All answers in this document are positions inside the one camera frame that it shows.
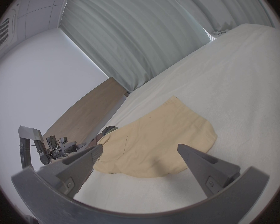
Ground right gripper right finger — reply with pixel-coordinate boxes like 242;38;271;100
177;144;241;199

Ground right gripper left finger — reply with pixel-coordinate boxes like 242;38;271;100
38;144;103;198

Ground tan shorts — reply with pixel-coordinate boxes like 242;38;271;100
93;95;218;178

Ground bed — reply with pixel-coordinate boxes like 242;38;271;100
41;23;280;214

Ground brown garment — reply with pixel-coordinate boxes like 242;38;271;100
86;134;106;151

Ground black garment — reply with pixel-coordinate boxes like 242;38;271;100
102;126;115;137

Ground grey-green curtain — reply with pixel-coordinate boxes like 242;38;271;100
159;0;274;37
61;0;213;94

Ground white ceiling air vent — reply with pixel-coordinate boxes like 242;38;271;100
0;2;20;55

